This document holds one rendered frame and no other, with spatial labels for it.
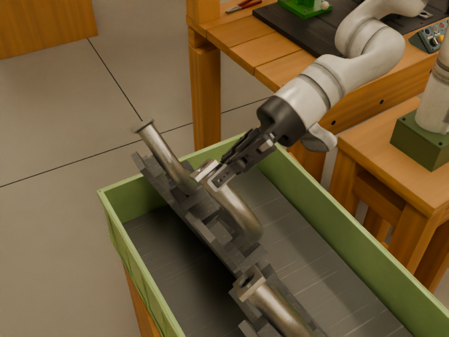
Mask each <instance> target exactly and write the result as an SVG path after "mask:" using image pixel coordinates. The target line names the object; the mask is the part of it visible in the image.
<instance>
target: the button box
mask: <svg viewBox="0 0 449 337"><path fill-rule="evenodd" d="M448 19H449V18H448ZM448 19H445V20H443V21H441V22H439V23H436V24H433V25H435V26H436V27H437V31H434V30H433V29H432V26H433V25H431V26H429V27H426V28H424V29H421V30H419V31H418V32H417V33H415V34H414V35H413V36H411V37H410V38H409V39H408V41H409V42H410V44H412V45H413V46H415V47H417V48H419V49H420V50H422V51H424V52H426V53H428V54H430V53H433V52H435V51H438V50H439V49H440V46H441V44H442V43H441V42H440V41H439V40H438V36H440V35H444V34H445V32H446V28H447V22H446V21H447V20H448ZM440 23H443V24H444V28H441V27H440ZM425 29H429V30H430V34H426V33H425ZM434 37H435V38H436V39H437V40H438V45H437V46H433V45H432V44H431V43H430V40H431V39H432V38H434Z"/></svg>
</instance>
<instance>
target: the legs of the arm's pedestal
mask: <svg viewBox="0 0 449 337"><path fill-rule="evenodd" d="M329 194H330V195H331V196H332V197H333V198H334V199H335V200H336V201H337V202H338V203H339V204H340V205H341V206H342V207H343V208H344V209H345V210H347V211H348V212H349V213H350V214H351V215H352V216H353V217H355V213H356V211H357V206H358V204H359V200H360V199H361V200H362V201H363V202H364V203H365V204H367V205H368V206H369V207H368V209H367V213H366V216H365V219H364V222H363V227H364V228H365V229H366V230H367V231H368V232H369V233H370V234H371V235H372V236H373V237H374V238H375V239H376V240H377V241H378V242H379V243H381V244H382V245H383V246H384V247H385V248H386V249H387V250H388V251H389V252H390V253H391V254H392V255H393V256H394V257H395V258H396V259H397V260H398V261H399V262H400V263H401V264H402V265H403V266H404V267H405V268H406V269H407V270H408V271H409V272H410V273H411V274H412V275H413V276H414V277H415V278H416V279H417V280H418V281H419V282H420V283H421V284H422V285H423V286H424V287H425V288H426V289H427V290H428V291H429V292H430V293H431V294H433V293H434V291H435V289H436V287H437V286H438V284H439V282H440V280H441V279H442V276H443V275H444V273H445V271H446V270H447V268H448V266H449V207H447V208H446V209H445V210H443V211H442V212H440V213H439V214H437V215H436V216H434V217H433V218H431V219H429V218H427V216H425V215H424V214H423V213H421V212H420V211H419V210H417V209H416V208H415V207H414V206H412V205H411V204H409V202H407V201H405V200H404V199H403V198H402V197H401V196H399V195H398V194H397V193H396V192H394V191H393V190H391V189H390V188H389V187H388V186H387V185H385V184H384V183H383V182H381V181H380V180H379V179H377V178H375V177H374V176H373V175H372V174H371V173H370V172H369V171H367V170H366V169H365V168H363V167H362V166H361V165H360V164H358V163H357V162H355V161H354V160H353V159H352V158H351V157H349V156H348V155H347V154H346V153H344V152H343V151H342V150H340V149H339V148H338V151H337V156H336V159H335V165H334V169H333V174H332V178H331V184H330V187H329ZM390 225H392V226H393V227H395V228H396V230H395V232H394V235H393V237H392V240H391V242H390V245H389V246H388V245H387V244H386V243H385V242H384V241H385V239H386V235H387V234H388V231H389V228H390Z"/></svg>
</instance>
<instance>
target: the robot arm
mask: <svg viewBox="0 0 449 337"><path fill-rule="evenodd" d="M429 1H430V0H365V1H364V2H363V3H362V4H360V5H359V6H358V7H356V8H355V9H354V10H353V11H352V12H351V13H350V14H349V15H348V16H347V17H346V18H345V19H344V20H343V21H342V22H341V23H340V25H339V27H338V28H337V31H336V34H335V47H336V49H337V50H338V51H339V52H340V53H341V54H343V55H344V56H345V57H347V58H349V59H344V58H340V57H337V56H335V55H330V54H325V55H322V56H320V57H319V58H317V59H316V60H315V61H314V62H313V63H311V64H310V65H309V66H308V67H307V68H306V69H304V70H303V71H302V72H301V73H300V74H299V75H298V76H297V77H295V78H293V79H292V80H291V81H289V82H287V83H286V84H285V85H284V86H283V87H282V88H280V89H279V90H278V91H277V92H276V93H274V94H273V95H272V96H271V97H270V98H269V99H268V100H267V101H266V102H264V103H263V104H262V105H261V106H259V107H258V108H257V118H258V119H259V120H260V122H261V125H260V127H258V128H257V127H256V128H255V129H252V128H251V129H250V130H248V131H247V132H246V133H245V134H244V136H242V137H240V139H239V140H238V141H237V142H236V143H235V144H234V145H233V146H232V147H231V148H230V149H229V150H228V151H227V152H226V153H225V154H224V155H222V157H221V161H220V162H221V163H219V164H218V165H217V166H216V167H215V168H216V169H217V171H216V172H215V173H214V174H213V175H211V176H210V177H209V178H208V179H207V180H206V183H207V185H208V186H209V187H210V188H211V189H212V190H213V191H215V192H217V191H219V190H220V189H221V188H223V187H224V186H225V185H226V184H227V183H228V182H229V181H230V180H231V179H232V178H233V177H234V176H235V174H236V175H240V174H241V173H242V172H243V173H246V172H247V171H248V170H249V169H251V168H252V167H253V166H255V165H256V164H257V163H258V162H260V161H261V160H263V159H264V158H265V157H266V156H268V155H269V154H271V153H272V152H274V151H275V150H276V149H277V147H276V146H275V143H276V142H278V143H279V144H281V145H283V146H286V147H290V146H292V145H294V144H295V143H296V142H297V141H298V140H299V139H300V141H301V143H302V145H303V146H304V147H305V148H306V149H307V150H309V151H311V152H329V151H330V150H331V149H332V148H333V147H334V146H336V144H337V139H336V137H335V136H334V135H333V134H332V133H330V132H329V131H327V130H326V129H324V128H322V127H321V126H320V125H318V122H319V121H320V120H321V119H322V118H323V116H324V115H325V114H326V113H327V112H328V111H329V110H330V109H331V108H332V107H333V106H334V105H335V104H337V103H338V102H339V101H340V100H341V99H342V98H343V97H344V96H345V95H346V94H348V93H350V92H351V91H353V90H355V89H357V88H359V87H360V86H362V85H364V84H366V83H368V82H371V81H373V80H375V79H377V78H379V77H381V76H383V75H384V74H386V73H388V72H389V71H390V70H392V69H393V68H394V67H395V66H396V65H397V64H398V63H399V61H400V60H401V58H402V56H403V54H404V51H405V46H406V44H405V40H404V38H403V36H402V35H401V34H400V33H399V32H397V31H396V30H395V29H392V28H391V27H389V26H387V25H386V24H384V23H382V22H381V21H379V20H380V19H381V18H382V17H385V16H386V15H388V14H390V13H395V14H399V15H403V16H406V17H415V16H417V15H418V14H419V13H420V12H421V11H422V10H423V9H424V8H425V6H426V5H427V4H428V2H429ZM415 121H416V123H417V124H418V125H419V126H420V127H421V128H423V129H424V130H427V131H429V132H434V133H440V134H443V135H445V134H446V133H448V132H449V20H448V24H447V28H446V32H445V34H444V38H443V40H442V44H441V46H440V50H439V52H438V55H437V58H436V61H435V63H434V66H433V68H432V71H431V74H430V77H429V79H428V83H427V84H426V88H425V90H424V93H423V96H422V99H421V101H420V104H419V106H418V109H417V112H416V115H415Z"/></svg>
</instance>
